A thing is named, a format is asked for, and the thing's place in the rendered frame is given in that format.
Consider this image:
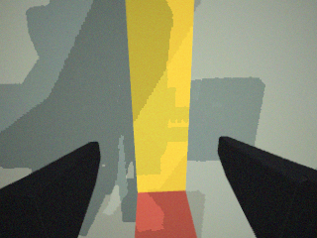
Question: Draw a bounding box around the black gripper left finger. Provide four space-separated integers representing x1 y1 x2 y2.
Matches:
0 142 100 238

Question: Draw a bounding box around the yellow bar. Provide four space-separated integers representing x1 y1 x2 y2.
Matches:
125 0 197 238

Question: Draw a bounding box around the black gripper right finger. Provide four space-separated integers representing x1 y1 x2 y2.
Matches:
218 136 317 238

